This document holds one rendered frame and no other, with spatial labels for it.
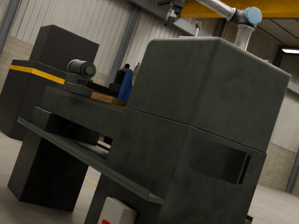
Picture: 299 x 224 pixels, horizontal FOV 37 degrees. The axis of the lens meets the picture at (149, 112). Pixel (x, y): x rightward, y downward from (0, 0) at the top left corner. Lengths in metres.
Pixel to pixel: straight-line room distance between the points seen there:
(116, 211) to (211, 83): 0.68
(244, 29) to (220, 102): 1.09
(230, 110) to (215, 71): 0.19
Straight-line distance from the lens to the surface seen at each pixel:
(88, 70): 3.50
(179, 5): 2.80
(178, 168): 1.86
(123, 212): 1.96
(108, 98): 2.63
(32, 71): 7.21
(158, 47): 2.27
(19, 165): 3.67
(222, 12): 3.05
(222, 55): 1.91
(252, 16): 2.95
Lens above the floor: 0.79
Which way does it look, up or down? 2 degrees up
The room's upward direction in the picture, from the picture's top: 19 degrees clockwise
